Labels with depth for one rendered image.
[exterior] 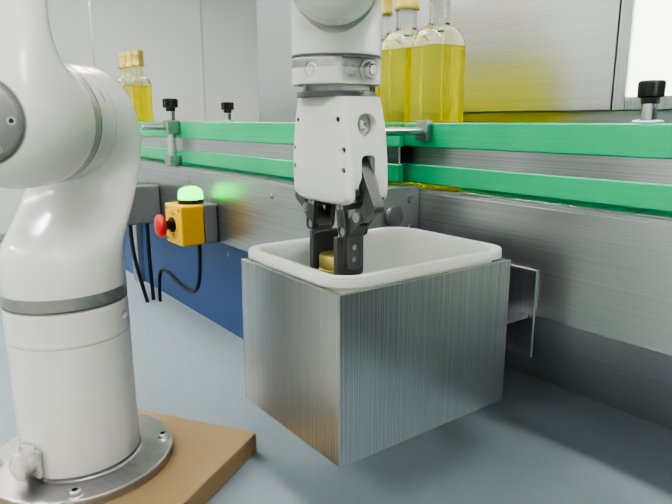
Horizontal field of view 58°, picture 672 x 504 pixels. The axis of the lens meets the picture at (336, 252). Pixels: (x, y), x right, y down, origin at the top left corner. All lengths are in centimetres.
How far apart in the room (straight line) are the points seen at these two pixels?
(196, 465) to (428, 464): 26
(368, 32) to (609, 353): 57
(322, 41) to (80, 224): 30
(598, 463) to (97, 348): 57
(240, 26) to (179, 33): 75
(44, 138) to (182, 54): 660
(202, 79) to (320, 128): 665
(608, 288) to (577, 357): 31
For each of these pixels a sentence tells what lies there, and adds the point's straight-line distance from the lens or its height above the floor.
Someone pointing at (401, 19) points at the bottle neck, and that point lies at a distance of 90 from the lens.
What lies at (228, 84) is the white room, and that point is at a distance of 734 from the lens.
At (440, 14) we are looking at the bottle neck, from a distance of 86.
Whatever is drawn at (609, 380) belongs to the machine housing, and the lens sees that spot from 94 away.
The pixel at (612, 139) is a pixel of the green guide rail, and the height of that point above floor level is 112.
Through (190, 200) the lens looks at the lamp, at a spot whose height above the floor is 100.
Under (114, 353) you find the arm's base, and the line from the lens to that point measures 66.
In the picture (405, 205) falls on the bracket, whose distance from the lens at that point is 79.
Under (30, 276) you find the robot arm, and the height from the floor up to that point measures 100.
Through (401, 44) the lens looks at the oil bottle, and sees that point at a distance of 88.
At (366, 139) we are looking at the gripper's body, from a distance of 55.
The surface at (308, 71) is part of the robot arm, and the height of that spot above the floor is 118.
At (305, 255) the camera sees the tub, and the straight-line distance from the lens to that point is 66.
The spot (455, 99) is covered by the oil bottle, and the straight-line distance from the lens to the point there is 85.
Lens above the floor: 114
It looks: 12 degrees down
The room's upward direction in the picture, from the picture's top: straight up
